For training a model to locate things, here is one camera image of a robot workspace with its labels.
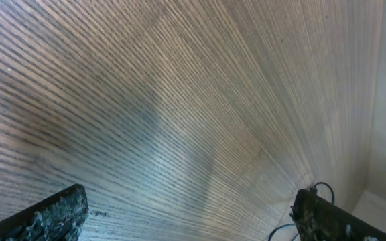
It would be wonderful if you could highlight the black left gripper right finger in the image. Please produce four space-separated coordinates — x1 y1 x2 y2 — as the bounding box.
290 189 386 241

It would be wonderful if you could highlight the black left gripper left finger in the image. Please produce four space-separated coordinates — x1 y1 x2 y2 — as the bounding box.
0 184 88 240

